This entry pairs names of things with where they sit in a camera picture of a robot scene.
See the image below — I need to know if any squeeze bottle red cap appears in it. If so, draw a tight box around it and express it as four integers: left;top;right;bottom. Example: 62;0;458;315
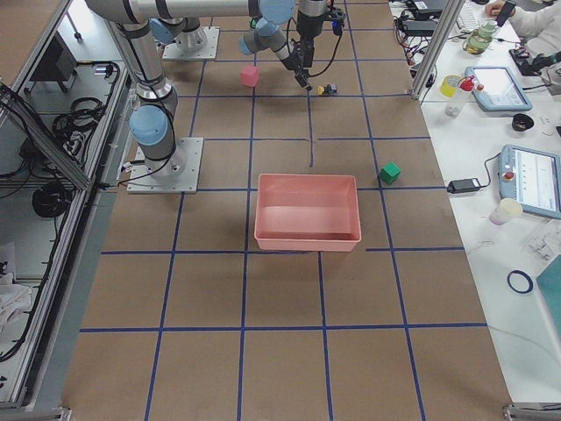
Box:
444;75;475;118

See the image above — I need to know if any black power adapter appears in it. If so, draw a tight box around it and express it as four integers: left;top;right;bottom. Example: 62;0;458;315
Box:
446;178;482;194

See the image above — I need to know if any yellow tape roll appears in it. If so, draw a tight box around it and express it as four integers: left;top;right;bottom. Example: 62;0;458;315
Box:
439;75;462;98

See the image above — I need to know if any yellow push button switch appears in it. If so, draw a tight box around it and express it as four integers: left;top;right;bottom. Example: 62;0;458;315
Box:
317;83;337;96

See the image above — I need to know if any teach pendant near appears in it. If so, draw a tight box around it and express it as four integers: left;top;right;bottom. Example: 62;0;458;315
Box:
498;145;560;219

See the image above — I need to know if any pink plastic bin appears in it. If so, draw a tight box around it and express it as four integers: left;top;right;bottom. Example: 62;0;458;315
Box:
254;174;362;252

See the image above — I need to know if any teach pendant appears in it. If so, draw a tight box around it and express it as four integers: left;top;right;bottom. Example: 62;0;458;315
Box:
498;145;560;219
465;66;533;112

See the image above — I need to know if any green glass jar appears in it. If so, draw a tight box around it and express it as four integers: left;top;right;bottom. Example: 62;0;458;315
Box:
463;20;498;55

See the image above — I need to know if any white plastic cup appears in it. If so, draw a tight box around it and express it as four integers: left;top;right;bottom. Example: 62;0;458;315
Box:
489;198;523;225

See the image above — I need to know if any black bowl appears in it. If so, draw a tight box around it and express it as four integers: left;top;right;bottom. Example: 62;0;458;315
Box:
511;113;535;132

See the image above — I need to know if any pink cube centre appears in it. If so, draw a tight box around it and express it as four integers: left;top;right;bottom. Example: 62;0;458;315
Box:
240;65;259;88

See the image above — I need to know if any aluminium frame post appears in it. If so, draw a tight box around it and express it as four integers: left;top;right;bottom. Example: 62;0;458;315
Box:
409;0;464;100

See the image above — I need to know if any green cube near bin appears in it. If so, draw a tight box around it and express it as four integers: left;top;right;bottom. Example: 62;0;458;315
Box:
379;161;401;184

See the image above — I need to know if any teach pendant far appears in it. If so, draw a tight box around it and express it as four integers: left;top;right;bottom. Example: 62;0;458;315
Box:
465;66;533;112

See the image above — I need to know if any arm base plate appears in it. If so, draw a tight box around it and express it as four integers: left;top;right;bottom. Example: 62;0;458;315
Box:
163;26;220;61
126;138;203;194

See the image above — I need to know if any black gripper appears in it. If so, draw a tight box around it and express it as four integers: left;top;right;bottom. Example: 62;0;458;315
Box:
287;50;312;91
300;38;315;68

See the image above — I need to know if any blue tape ring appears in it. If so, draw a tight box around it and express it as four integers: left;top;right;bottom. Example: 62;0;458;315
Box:
507;270;535;295

